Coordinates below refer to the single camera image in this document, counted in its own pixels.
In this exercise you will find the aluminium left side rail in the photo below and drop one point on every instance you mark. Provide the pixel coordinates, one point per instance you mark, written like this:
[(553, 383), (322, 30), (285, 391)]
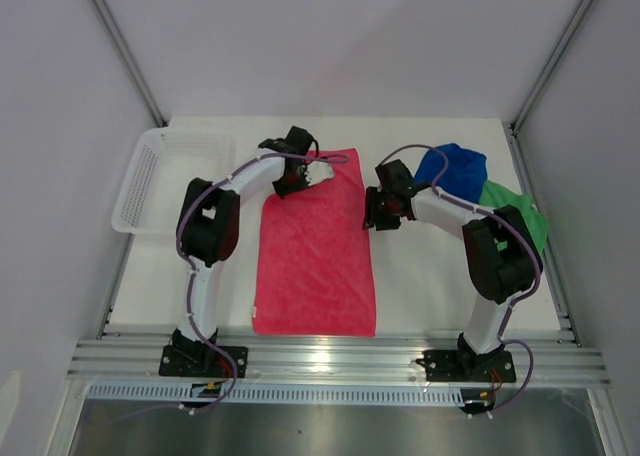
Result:
[(113, 287)]

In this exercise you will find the white slotted cable duct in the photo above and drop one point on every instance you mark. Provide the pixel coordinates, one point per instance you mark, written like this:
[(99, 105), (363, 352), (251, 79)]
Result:
[(411, 396)]

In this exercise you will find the green towel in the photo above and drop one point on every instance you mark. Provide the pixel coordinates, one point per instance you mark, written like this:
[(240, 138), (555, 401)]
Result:
[(495, 195)]

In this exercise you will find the red towel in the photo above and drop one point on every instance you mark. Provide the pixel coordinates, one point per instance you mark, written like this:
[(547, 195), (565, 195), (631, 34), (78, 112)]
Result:
[(314, 273)]

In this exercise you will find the aluminium left frame post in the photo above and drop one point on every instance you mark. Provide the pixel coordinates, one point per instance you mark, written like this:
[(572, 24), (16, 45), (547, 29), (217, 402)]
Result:
[(122, 50)]

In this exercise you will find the aluminium front rail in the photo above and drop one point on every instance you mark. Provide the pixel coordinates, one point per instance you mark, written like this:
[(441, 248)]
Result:
[(553, 361)]

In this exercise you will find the white perforated plastic basket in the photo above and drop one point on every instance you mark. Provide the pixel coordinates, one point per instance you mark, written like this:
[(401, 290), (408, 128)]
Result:
[(164, 162)]

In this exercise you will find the aluminium right frame post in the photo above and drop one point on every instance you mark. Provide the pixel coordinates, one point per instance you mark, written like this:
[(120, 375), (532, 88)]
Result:
[(567, 37)]

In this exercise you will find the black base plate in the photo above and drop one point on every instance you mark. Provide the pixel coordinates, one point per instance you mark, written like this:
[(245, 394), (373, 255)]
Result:
[(204, 363), (460, 366)]

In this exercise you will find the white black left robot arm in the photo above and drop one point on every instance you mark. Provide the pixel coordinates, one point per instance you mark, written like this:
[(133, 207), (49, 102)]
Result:
[(208, 229)]

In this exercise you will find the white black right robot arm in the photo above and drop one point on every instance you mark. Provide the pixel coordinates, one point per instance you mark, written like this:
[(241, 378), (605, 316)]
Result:
[(502, 261)]

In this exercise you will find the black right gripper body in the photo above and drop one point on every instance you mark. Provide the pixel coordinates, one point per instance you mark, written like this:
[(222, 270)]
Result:
[(386, 217)]

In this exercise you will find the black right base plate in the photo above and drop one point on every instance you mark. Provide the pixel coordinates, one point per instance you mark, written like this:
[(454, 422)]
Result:
[(460, 366)]

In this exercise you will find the aluminium frame post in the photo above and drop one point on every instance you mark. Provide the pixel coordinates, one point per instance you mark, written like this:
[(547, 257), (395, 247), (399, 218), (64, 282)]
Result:
[(567, 37), (122, 50)]

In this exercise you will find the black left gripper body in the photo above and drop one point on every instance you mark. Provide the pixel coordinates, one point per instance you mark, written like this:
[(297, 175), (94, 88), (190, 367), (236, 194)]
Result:
[(292, 183)]

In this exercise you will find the blue towel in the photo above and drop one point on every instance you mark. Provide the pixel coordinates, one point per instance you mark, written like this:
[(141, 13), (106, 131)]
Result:
[(465, 175)]

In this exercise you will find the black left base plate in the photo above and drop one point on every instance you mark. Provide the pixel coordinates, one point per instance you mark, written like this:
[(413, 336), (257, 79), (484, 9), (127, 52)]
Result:
[(204, 363)]

